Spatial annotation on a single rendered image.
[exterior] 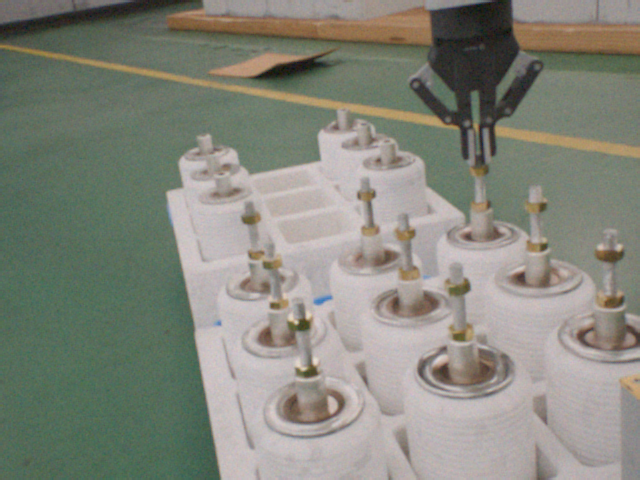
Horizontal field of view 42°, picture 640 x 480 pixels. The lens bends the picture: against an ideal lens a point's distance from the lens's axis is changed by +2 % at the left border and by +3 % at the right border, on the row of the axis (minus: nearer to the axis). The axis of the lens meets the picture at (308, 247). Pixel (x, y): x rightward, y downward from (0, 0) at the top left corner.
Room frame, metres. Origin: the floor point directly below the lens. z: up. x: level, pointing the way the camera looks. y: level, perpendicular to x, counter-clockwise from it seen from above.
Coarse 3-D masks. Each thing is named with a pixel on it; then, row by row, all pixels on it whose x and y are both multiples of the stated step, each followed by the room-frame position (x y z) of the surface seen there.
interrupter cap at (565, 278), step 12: (516, 264) 0.70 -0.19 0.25; (552, 264) 0.69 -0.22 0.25; (564, 264) 0.68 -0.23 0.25; (504, 276) 0.68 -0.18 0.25; (516, 276) 0.68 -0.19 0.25; (552, 276) 0.67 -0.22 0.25; (564, 276) 0.66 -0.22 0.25; (576, 276) 0.66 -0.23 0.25; (504, 288) 0.65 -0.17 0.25; (516, 288) 0.65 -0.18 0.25; (528, 288) 0.65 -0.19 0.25; (540, 288) 0.64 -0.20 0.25; (552, 288) 0.64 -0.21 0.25; (564, 288) 0.64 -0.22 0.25; (576, 288) 0.64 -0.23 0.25
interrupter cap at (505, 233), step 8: (464, 224) 0.82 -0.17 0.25; (496, 224) 0.80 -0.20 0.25; (504, 224) 0.80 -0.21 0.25; (512, 224) 0.79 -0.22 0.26; (448, 232) 0.80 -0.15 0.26; (456, 232) 0.80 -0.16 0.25; (464, 232) 0.80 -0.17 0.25; (496, 232) 0.79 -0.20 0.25; (504, 232) 0.78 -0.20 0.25; (512, 232) 0.78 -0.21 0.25; (520, 232) 0.77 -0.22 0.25; (448, 240) 0.78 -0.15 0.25; (456, 240) 0.78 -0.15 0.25; (464, 240) 0.77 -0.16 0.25; (472, 240) 0.78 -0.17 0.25; (488, 240) 0.77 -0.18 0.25; (496, 240) 0.76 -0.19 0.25; (504, 240) 0.76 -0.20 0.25; (512, 240) 0.75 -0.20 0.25; (464, 248) 0.76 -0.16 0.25; (472, 248) 0.75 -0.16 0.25; (480, 248) 0.75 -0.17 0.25; (488, 248) 0.75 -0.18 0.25; (496, 248) 0.75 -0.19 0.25
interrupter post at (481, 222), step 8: (472, 216) 0.78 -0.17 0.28; (480, 216) 0.77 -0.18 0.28; (488, 216) 0.77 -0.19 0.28; (472, 224) 0.78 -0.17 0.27; (480, 224) 0.77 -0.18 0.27; (488, 224) 0.77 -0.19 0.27; (472, 232) 0.78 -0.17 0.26; (480, 232) 0.77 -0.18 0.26; (488, 232) 0.77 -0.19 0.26; (480, 240) 0.77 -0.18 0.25
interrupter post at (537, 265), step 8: (528, 256) 0.66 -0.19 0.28; (536, 256) 0.66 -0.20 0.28; (544, 256) 0.66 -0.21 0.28; (528, 264) 0.66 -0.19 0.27; (536, 264) 0.66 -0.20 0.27; (544, 264) 0.66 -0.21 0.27; (528, 272) 0.66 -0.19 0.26; (536, 272) 0.66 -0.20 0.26; (544, 272) 0.66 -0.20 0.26; (528, 280) 0.66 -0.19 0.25; (536, 280) 0.66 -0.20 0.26; (544, 280) 0.66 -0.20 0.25
